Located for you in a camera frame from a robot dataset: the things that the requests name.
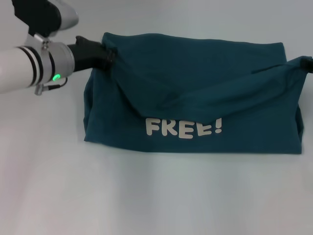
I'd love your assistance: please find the teal blue shirt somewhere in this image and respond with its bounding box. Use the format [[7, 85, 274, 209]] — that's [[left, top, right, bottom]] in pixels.
[[83, 31, 313, 155]]

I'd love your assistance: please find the silver plug at left wrist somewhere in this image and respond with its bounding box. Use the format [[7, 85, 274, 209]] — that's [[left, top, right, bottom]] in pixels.
[[34, 77, 68, 96]]

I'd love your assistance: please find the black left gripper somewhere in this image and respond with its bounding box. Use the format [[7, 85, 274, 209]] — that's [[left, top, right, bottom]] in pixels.
[[67, 35, 118, 73]]

